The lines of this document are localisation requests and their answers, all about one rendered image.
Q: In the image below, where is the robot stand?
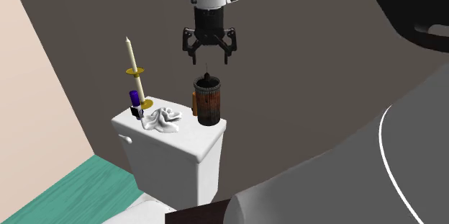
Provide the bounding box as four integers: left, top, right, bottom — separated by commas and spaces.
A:
164, 198, 232, 224

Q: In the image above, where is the brown coffee press orange handle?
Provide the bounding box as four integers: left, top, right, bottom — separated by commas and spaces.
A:
191, 63, 222, 127

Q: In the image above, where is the cream candle in gold holder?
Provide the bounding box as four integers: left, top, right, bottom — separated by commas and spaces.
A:
124, 36, 155, 110

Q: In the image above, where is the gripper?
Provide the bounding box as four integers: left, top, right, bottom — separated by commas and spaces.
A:
181, 6, 238, 66

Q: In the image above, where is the purple capped marker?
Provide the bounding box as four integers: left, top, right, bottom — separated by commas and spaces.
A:
128, 90, 145, 121

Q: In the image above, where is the crumpled white cloth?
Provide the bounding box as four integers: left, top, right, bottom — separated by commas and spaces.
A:
140, 107, 183, 134

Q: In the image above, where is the white toilet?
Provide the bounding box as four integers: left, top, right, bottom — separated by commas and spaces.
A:
101, 96, 227, 224

